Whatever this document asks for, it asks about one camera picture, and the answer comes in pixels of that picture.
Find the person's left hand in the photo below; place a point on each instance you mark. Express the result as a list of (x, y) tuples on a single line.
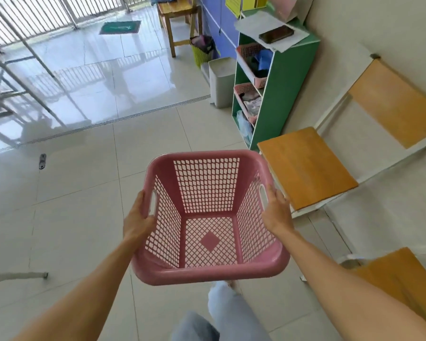
[(136, 223)]

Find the person's right hand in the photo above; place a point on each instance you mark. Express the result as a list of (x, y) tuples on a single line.
[(275, 214)]

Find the person's right thumb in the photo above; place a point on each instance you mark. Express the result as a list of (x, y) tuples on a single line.
[(269, 196)]

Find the person's left thumb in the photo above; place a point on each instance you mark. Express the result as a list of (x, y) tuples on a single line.
[(141, 204)]

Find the pink plastic laundry basket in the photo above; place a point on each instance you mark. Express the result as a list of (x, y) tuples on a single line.
[(209, 216)]

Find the person's left forearm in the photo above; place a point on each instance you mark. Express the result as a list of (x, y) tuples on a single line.
[(81, 294)]

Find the person's right forearm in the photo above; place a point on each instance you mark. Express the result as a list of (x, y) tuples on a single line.
[(355, 284)]

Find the plastic bag on shelf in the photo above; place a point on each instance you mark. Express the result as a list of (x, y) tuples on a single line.
[(244, 127)]

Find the white folding chair wooden seat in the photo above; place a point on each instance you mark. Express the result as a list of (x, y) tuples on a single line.
[(340, 156)]

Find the pink storage basket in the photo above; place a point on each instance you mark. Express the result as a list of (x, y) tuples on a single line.
[(252, 63), (246, 102)]

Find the metal floor door stopper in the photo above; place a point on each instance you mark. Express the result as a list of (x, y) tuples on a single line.
[(42, 161)]

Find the green shelf cabinet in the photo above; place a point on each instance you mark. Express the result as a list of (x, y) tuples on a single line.
[(284, 85)]

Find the white trash bin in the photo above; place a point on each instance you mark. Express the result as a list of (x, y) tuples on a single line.
[(222, 81)]

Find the person's legs in jeans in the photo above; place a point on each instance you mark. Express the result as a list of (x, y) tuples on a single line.
[(220, 316)]

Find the green woven waste basket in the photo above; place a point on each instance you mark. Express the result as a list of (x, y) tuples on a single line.
[(201, 53)]

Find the black smartphone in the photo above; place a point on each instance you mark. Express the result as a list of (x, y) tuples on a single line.
[(276, 34)]

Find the white paper sheets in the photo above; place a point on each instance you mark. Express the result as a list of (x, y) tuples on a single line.
[(266, 26)]

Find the green door mat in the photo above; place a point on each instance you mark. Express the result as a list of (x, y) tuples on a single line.
[(120, 27)]

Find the metal drying rack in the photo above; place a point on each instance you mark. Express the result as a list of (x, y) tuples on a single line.
[(17, 74)]

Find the pink paper bag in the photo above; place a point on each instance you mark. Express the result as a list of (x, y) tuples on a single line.
[(287, 7)]

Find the yellow box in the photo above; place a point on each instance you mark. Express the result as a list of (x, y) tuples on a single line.
[(243, 3)]

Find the metal balcony railing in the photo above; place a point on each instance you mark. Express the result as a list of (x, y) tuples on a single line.
[(49, 14)]

